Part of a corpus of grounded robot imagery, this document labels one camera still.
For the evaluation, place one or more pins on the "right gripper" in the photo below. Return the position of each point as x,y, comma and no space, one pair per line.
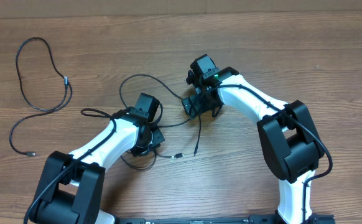
195,101

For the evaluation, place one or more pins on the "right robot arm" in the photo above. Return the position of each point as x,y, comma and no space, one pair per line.
289,139

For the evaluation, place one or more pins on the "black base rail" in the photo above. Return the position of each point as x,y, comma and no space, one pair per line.
252,219

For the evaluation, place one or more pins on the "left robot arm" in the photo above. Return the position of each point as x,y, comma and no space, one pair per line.
71,185

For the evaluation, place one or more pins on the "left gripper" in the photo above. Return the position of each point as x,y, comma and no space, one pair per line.
158,137

